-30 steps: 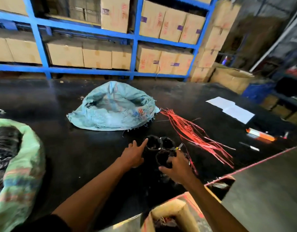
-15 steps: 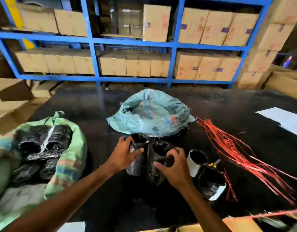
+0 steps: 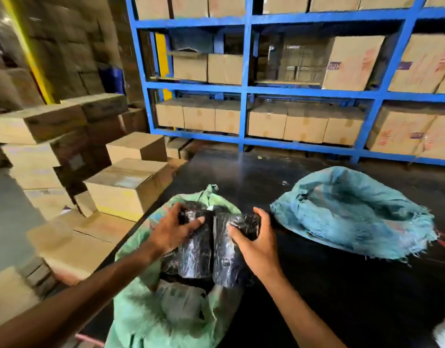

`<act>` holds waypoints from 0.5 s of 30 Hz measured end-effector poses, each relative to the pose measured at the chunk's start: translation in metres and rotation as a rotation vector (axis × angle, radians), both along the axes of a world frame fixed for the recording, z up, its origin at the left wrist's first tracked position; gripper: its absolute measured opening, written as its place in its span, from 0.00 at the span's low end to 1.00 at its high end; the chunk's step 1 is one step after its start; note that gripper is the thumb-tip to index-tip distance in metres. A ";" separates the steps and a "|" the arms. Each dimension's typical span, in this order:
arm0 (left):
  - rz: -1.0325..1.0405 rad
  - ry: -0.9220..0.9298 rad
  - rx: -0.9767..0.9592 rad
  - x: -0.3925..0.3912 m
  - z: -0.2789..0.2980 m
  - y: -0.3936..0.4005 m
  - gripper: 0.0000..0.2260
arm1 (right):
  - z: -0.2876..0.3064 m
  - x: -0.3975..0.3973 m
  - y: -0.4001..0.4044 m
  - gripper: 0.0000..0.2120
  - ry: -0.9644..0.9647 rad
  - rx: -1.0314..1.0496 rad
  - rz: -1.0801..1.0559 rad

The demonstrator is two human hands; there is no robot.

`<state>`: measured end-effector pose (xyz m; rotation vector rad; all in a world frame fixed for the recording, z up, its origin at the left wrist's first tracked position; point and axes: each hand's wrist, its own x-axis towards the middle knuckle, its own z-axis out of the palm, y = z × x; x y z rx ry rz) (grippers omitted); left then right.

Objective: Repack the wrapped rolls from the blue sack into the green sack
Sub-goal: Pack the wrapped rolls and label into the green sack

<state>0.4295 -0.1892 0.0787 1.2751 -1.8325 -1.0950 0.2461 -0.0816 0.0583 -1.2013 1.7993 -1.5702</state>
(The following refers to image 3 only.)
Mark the person's left forearm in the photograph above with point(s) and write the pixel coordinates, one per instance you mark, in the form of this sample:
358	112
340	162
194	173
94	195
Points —
81	297

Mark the person's right hand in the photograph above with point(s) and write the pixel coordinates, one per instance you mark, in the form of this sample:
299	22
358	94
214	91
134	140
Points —
262	253

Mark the green woven sack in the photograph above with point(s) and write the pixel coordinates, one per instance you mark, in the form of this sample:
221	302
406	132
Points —
135	315

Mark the person's left hand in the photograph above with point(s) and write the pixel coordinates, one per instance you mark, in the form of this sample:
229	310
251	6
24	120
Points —
171	231

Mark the blue metal shelf rack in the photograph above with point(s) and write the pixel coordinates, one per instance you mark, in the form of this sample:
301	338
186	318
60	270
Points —
246	90

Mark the yellow vertical post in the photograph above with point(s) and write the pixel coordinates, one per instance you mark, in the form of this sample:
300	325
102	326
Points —
161	54

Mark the blue woven sack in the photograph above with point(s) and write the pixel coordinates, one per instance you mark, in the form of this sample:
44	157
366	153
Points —
353	221

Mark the yellow steel column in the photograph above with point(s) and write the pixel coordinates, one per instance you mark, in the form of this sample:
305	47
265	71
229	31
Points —
28	50

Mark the rows of red printed boxes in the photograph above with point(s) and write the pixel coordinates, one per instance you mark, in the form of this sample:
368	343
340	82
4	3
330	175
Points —
353	61

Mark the pile of brown cardboard boxes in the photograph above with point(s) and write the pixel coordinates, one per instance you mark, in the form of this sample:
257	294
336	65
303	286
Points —
135	146

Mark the black roll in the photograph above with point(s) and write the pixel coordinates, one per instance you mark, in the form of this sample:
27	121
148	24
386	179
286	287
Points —
226	264
195	257

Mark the flat cardboard sheet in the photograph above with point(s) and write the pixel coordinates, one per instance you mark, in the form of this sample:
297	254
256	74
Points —
287	83

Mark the person's right forearm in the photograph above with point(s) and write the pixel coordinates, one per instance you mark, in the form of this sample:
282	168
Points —
302	315

